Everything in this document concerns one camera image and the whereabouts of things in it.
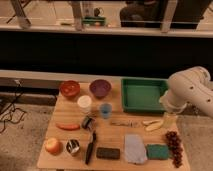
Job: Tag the green box in background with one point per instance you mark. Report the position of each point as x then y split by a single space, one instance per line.
94 21

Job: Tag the yellow banana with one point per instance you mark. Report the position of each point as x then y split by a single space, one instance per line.
152 125

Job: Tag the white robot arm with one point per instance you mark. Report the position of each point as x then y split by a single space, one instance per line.
187 86

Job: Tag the grey blue cloth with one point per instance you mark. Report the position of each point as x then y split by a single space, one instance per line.
134 149

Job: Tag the orange carrot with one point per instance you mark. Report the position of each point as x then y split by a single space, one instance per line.
68 127

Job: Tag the green plastic tray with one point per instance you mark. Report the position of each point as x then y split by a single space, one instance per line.
142 95

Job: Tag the red bowl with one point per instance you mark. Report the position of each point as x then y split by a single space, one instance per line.
69 88

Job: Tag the purple bowl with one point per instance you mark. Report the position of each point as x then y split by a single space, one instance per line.
100 88

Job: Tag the black handled knife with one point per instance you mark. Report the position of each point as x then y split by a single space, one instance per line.
90 148

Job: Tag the person in dark clothes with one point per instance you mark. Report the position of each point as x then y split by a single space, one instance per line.
150 13

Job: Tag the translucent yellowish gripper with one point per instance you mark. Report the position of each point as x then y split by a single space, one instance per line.
169 119

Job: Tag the dark red grapes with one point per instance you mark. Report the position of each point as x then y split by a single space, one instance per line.
174 143

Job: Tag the small metal can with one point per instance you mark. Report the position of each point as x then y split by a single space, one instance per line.
88 123

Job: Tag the green sponge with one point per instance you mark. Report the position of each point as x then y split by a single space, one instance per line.
157 152

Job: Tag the black eraser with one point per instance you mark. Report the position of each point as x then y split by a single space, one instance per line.
108 153

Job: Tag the wooden table board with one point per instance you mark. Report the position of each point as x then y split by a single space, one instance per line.
67 112

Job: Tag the red apple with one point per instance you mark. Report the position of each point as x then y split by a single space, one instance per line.
53 146

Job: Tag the blue plastic cup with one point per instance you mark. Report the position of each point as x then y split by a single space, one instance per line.
105 110

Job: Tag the white cup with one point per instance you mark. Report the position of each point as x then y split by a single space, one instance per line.
84 102

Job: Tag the silver metal cup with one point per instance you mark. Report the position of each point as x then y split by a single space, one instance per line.
73 147

